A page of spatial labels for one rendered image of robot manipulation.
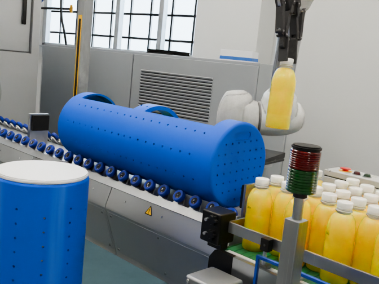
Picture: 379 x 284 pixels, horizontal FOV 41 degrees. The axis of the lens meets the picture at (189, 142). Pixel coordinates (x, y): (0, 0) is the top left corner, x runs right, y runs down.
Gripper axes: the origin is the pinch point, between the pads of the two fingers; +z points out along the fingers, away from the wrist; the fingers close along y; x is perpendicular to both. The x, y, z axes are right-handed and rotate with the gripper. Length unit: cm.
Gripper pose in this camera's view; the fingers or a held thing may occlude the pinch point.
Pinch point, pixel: (287, 50)
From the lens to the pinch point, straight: 152.9
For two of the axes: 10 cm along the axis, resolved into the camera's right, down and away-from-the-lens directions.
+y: -6.8, -0.6, -7.3
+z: -0.7, 10.0, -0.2
